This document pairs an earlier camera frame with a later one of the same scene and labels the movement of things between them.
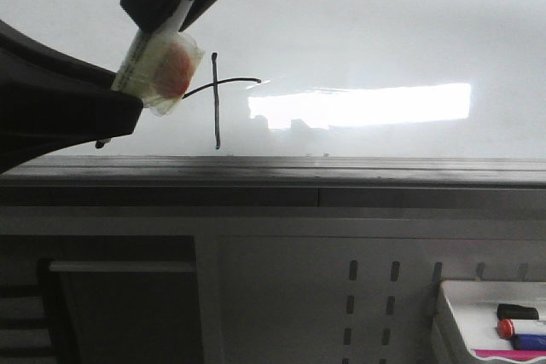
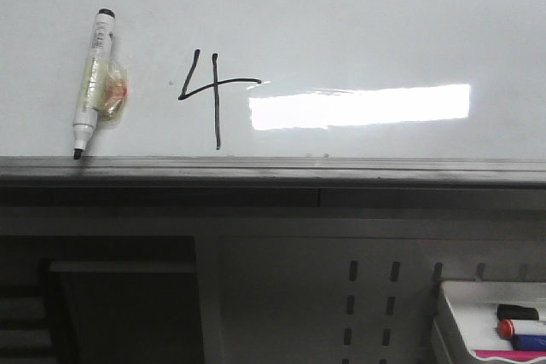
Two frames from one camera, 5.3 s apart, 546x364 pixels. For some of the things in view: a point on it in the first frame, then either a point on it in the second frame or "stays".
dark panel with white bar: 124,311 stays
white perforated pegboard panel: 316,300 stays
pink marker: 511,354 stays
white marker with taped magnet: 159,68 to 105,87
